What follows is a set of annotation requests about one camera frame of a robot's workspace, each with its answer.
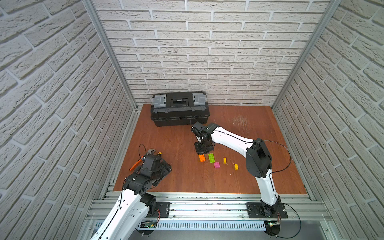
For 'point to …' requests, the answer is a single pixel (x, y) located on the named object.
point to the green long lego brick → (211, 158)
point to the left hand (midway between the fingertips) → (169, 166)
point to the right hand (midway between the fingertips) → (202, 152)
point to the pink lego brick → (217, 164)
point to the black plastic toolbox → (179, 109)
